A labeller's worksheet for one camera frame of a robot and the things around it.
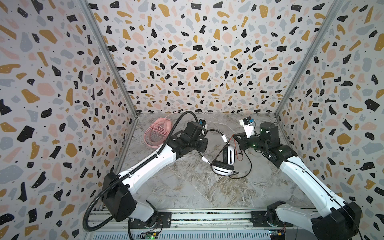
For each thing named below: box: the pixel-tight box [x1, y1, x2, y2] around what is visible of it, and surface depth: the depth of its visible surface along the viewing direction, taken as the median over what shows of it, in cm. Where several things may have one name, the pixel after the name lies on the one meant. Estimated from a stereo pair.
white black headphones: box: [197, 128, 239, 176], surface depth 69 cm
